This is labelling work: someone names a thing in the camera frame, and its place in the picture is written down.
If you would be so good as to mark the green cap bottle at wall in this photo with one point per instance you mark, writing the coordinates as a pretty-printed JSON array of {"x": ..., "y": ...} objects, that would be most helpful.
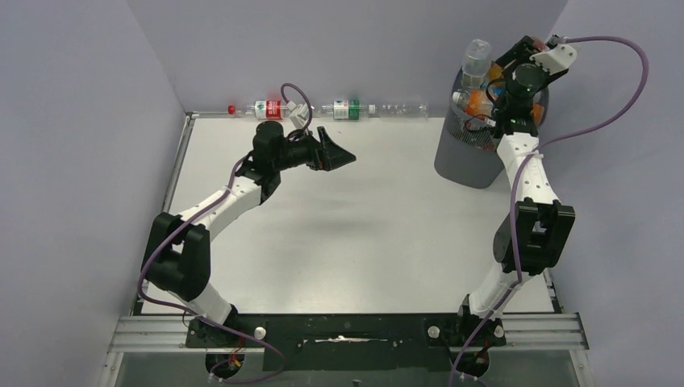
[{"x": 345, "y": 110}]

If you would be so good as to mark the amber tea bottle red label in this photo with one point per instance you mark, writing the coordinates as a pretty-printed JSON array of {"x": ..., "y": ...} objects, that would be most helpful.
[{"x": 521, "y": 79}]

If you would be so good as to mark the grey mesh waste bin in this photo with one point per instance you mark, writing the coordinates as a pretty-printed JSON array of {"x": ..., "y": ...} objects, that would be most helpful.
[{"x": 467, "y": 150}]

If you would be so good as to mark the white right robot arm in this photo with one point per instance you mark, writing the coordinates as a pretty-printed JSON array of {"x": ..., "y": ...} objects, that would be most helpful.
[{"x": 533, "y": 234}]

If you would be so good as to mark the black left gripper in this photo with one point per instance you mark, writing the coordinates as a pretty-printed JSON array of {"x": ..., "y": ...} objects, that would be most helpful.
[{"x": 331, "y": 156}]

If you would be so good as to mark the red cap bottle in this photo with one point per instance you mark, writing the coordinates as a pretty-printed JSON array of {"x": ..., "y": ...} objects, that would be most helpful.
[{"x": 260, "y": 110}]

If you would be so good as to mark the crushed clear bottle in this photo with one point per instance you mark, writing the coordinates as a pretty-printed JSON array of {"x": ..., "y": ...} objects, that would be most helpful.
[{"x": 413, "y": 110}]

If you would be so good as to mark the orange juice bottle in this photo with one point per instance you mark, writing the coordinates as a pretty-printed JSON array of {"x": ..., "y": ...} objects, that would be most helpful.
[{"x": 474, "y": 103}]

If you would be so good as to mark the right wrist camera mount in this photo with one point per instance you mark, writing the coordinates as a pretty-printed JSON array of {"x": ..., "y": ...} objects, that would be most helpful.
[{"x": 557, "y": 59}]

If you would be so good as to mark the crushed bottle white blue label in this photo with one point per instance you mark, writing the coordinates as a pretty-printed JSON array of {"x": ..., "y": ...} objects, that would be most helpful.
[{"x": 475, "y": 64}]

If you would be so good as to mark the aluminium frame rail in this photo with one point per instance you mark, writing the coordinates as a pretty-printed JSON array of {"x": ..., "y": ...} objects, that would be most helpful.
[{"x": 149, "y": 334}]

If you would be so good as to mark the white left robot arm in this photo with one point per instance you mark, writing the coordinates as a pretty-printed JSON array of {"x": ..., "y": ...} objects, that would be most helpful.
[{"x": 177, "y": 258}]

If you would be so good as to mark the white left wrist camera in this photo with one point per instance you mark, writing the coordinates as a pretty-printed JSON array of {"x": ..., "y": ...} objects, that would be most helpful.
[{"x": 299, "y": 114}]

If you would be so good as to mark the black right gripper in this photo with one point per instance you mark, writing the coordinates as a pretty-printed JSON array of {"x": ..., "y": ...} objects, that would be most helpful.
[{"x": 523, "y": 49}]

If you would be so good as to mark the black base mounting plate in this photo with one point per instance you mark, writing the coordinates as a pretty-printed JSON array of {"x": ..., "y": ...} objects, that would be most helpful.
[{"x": 373, "y": 342}]

